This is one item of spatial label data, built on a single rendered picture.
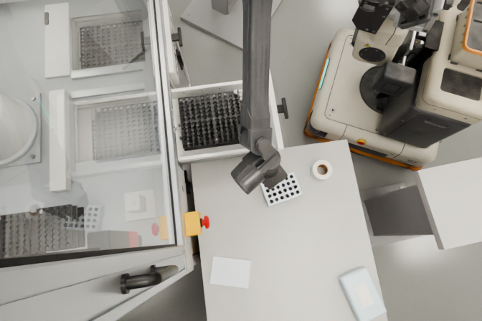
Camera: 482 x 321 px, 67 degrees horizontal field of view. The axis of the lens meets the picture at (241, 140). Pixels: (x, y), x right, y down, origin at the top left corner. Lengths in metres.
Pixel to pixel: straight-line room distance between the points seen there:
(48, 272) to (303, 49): 2.16
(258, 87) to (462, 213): 0.93
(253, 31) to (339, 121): 1.18
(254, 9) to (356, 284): 0.91
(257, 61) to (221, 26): 1.57
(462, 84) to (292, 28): 1.20
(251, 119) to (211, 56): 1.52
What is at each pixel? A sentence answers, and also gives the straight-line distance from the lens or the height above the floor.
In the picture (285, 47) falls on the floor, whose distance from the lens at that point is 2.37.
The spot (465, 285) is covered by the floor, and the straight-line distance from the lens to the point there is 2.38.
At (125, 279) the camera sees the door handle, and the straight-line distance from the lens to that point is 0.54.
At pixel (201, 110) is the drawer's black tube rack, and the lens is 1.23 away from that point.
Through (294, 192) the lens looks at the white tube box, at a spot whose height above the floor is 0.80.
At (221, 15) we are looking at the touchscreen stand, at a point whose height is 0.04.
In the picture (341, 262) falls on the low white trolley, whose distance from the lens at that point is 1.34.
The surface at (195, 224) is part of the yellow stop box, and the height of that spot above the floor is 0.91.
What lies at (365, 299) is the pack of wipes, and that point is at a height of 0.81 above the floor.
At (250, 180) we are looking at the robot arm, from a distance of 0.89.
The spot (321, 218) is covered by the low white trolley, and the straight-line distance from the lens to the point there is 1.32.
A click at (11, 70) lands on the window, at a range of 0.38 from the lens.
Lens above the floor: 2.05
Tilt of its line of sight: 75 degrees down
